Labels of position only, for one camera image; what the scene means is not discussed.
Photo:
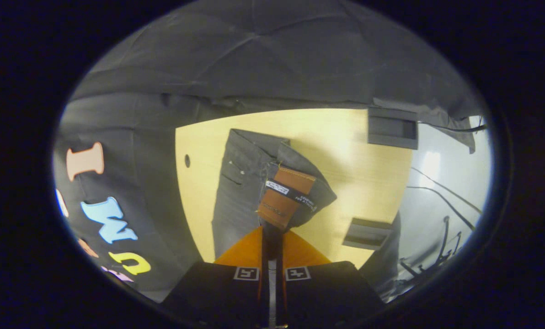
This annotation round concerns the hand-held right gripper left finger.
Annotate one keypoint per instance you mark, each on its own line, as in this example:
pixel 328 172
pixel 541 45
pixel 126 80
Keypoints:
pixel 217 292

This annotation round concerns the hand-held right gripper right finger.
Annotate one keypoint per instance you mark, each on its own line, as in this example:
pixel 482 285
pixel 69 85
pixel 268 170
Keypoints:
pixel 327 292

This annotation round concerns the dark grey jeans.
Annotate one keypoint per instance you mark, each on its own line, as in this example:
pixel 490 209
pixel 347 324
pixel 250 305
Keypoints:
pixel 240 196

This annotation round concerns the black metal floor stand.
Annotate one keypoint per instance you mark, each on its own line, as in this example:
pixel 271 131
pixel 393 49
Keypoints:
pixel 444 246

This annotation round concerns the black backdrop cloth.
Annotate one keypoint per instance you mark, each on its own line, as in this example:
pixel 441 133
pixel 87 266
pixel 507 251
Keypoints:
pixel 254 55

